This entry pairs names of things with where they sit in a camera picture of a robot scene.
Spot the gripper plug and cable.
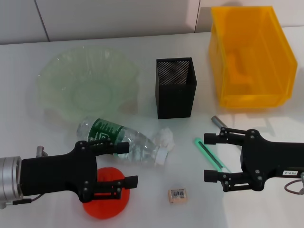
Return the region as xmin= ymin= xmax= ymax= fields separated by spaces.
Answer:
xmin=285 ymin=172 xmax=304 ymax=194
xmin=36 ymin=145 xmax=49 ymax=158

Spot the red-orange toy orange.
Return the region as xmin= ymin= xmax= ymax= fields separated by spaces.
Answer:
xmin=82 ymin=167 xmax=131 ymax=220

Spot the left gripper plug and cable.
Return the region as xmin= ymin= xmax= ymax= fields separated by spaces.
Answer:
xmin=36 ymin=145 xmax=49 ymax=158

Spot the yellow translucent plastic bin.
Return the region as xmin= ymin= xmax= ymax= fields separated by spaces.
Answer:
xmin=208 ymin=6 xmax=298 ymax=109

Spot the right gripper plug and cable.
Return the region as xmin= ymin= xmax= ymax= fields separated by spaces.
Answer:
xmin=285 ymin=172 xmax=304 ymax=194

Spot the silver glitter pen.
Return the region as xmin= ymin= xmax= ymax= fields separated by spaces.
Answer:
xmin=211 ymin=115 xmax=226 ymax=130

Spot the black mesh pen holder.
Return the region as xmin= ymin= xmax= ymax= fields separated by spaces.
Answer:
xmin=155 ymin=57 xmax=198 ymax=120

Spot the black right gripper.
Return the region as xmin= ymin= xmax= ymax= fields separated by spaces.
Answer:
xmin=203 ymin=126 xmax=304 ymax=192

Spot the clear green-label water bottle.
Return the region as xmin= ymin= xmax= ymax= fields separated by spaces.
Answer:
xmin=76 ymin=116 xmax=168 ymax=167

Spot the beige eraser with barcode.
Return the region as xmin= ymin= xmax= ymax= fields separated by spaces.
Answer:
xmin=168 ymin=187 xmax=190 ymax=204

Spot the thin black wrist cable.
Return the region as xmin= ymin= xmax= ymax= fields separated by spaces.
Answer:
xmin=0 ymin=194 xmax=44 ymax=210

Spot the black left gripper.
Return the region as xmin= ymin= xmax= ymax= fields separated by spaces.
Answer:
xmin=20 ymin=139 xmax=139 ymax=203

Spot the translucent green glass fruit plate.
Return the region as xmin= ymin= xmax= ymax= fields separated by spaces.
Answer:
xmin=35 ymin=46 xmax=140 ymax=119

